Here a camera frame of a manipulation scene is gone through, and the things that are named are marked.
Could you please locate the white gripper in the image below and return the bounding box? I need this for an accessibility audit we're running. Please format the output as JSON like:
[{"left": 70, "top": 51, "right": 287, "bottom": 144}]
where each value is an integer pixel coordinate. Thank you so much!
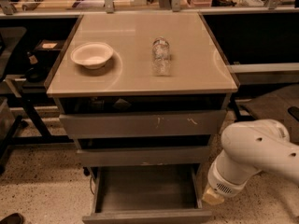
[{"left": 202, "top": 159, "right": 260, "bottom": 205}]

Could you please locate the grey bottom drawer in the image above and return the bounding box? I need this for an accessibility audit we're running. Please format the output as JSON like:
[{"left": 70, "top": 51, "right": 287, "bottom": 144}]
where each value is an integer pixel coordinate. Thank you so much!
[{"left": 82, "top": 164, "right": 211, "bottom": 224}]

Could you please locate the grey drawer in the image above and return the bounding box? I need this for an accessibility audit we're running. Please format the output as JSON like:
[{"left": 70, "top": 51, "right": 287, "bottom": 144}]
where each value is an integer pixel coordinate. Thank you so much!
[
  {"left": 77, "top": 135, "right": 211, "bottom": 167},
  {"left": 82, "top": 164, "right": 211, "bottom": 224},
  {"left": 60, "top": 94, "right": 228, "bottom": 139}
]

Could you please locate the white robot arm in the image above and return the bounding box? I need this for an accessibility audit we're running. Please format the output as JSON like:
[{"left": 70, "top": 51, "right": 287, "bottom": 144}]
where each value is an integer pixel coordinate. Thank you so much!
[{"left": 202, "top": 119, "right": 299, "bottom": 205}]

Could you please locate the grey middle drawer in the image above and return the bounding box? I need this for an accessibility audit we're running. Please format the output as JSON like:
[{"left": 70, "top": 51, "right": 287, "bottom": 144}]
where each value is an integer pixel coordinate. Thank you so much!
[{"left": 77, "top": 135, "right": 211, "bottom": 167}]

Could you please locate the grey top drawer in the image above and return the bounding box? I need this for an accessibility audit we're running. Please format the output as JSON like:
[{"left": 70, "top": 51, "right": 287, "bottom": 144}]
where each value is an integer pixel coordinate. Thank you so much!
[{"left": 60, "top": 94, "right": 228, "bottom": 139}]

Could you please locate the grey drawer cabinet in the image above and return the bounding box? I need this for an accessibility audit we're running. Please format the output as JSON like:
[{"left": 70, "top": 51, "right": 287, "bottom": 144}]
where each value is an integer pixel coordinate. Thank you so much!
[{"left": 44, "top": 12, "right": 241, "bottom": 224}]

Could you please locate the black office chair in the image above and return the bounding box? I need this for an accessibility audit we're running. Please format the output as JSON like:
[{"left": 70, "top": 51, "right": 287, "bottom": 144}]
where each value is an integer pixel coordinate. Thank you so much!
[{"left": 229, "top": 83, "right": 299, "bottom": 143}]

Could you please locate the clear plastic water bottle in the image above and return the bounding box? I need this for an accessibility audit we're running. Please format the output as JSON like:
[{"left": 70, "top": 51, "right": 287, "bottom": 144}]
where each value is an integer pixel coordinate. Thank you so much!
[{"left": 152, "top": 37, "right": 171, "bottom": 76}]

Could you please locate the white paper bowl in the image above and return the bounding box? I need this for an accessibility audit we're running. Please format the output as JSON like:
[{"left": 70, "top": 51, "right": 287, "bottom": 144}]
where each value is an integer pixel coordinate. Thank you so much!
[{"left": 71, "top": 42, "right": 114, "bottom": 70}]

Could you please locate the dark shoe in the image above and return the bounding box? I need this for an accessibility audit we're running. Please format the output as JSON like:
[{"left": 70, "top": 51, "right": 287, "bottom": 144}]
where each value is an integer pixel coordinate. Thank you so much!
[{"left": 0, "top": 213, "right": 23, "bottom": 224}]

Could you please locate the black device under desk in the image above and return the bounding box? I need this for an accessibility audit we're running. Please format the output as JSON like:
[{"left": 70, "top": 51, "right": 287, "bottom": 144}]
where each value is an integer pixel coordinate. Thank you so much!
[{"left": 25, "top": 51, "right": 47, "bottom": 82}]

